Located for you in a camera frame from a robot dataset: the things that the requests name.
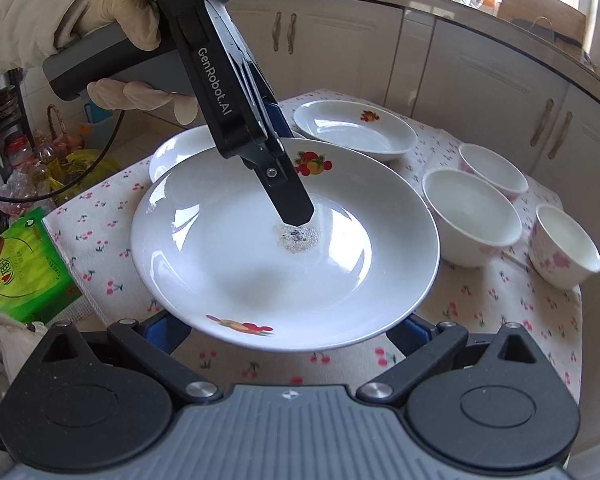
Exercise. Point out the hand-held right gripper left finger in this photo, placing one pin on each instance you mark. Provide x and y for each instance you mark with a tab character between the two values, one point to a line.
160	332

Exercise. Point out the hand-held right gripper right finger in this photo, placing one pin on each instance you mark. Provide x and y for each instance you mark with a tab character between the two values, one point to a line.
415	335

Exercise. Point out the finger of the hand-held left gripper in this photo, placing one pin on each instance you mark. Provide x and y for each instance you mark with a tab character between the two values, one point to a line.
279	120
290	195

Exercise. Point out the white fruit-print plate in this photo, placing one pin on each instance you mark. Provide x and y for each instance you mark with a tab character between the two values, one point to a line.
230	265
185	152
355	130

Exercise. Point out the large white bowl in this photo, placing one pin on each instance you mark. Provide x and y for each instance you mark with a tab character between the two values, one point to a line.
472	215

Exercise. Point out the person's left forearm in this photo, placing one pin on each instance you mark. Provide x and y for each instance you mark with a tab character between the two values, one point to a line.
20	20

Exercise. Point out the person's left hand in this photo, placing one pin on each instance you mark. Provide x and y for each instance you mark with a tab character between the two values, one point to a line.
115	5

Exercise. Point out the cherry-print tablecloth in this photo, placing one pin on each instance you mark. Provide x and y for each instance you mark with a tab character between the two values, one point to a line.
505	310

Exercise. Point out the blue plastic bin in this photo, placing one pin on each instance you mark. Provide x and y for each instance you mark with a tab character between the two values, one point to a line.
97	120

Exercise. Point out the green tissue packet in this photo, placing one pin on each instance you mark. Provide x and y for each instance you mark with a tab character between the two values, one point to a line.
25	270

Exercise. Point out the yellow plastic bag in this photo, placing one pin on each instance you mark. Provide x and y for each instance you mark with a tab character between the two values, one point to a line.
87	170

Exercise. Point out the cream jacket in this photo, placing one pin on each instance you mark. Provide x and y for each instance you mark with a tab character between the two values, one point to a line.
0	375

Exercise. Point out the white bowl pink flowers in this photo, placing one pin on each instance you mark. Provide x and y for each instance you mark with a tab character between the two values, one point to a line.
565	245

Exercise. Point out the small pink-sided white bowl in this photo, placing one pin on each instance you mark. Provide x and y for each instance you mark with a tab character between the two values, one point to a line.
490	167

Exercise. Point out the red-lid jar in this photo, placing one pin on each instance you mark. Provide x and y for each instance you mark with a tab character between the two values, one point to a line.
17	152

